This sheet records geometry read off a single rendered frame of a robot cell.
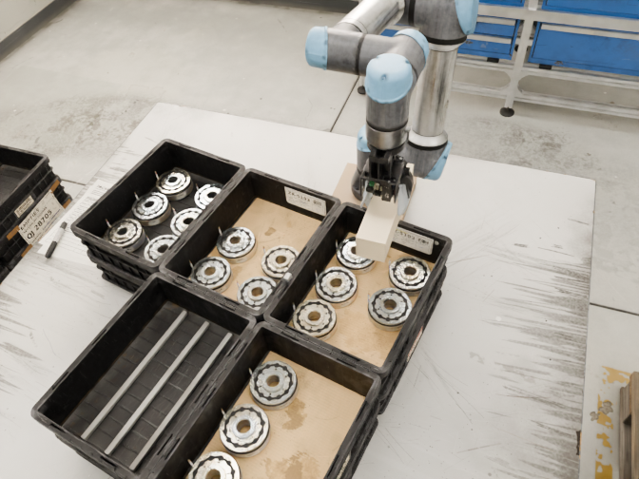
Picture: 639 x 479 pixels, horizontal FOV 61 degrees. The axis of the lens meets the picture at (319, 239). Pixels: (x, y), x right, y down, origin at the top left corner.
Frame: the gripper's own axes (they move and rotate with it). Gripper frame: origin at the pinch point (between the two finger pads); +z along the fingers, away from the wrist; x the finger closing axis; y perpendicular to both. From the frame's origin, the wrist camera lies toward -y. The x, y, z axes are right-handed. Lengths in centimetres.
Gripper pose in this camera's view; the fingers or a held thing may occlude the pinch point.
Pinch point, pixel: (386, 204)
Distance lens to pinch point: 118.1
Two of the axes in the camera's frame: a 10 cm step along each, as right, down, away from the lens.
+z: 0.6, 6.4, 7.7
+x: 9.4, 2.2, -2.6
